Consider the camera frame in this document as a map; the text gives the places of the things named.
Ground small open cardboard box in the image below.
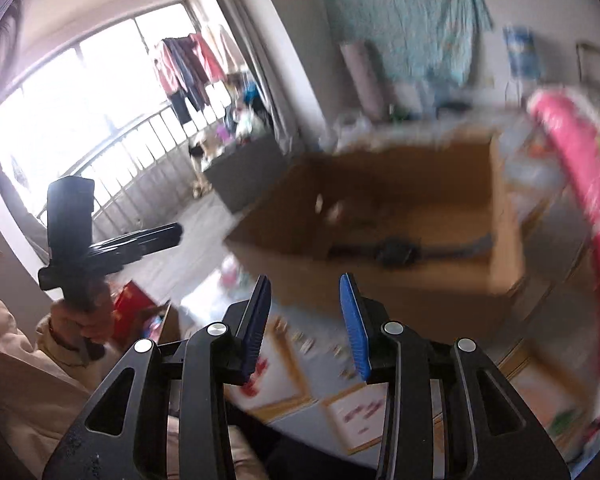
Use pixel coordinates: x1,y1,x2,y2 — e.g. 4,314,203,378
142,301,182,344

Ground blue water jug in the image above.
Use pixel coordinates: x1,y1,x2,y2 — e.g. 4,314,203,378
503,25,542,80

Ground pink rolled mat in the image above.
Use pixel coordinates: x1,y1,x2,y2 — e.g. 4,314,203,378
340,41,388,122

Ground floral blue wall cloth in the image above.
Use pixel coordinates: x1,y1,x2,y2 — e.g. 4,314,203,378
323,0,493,87

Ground brown cardboard box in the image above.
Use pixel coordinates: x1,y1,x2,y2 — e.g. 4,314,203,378
225,130,524,342

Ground hanging clothes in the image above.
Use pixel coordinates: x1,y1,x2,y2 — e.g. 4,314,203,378
152,34,226,126

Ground red gift bag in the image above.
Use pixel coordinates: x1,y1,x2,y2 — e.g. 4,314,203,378
111,281,161,353

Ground person left hand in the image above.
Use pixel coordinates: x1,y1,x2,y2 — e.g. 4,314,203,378
48,281,114,351

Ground beige sleeve forearm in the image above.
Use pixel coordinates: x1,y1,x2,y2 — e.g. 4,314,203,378
0,299,116,479

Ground grey cabinet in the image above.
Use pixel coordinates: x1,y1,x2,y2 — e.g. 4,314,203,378
204,133,289,214

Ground pink strap smart watch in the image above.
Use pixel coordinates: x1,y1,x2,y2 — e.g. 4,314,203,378
327,234,493,269

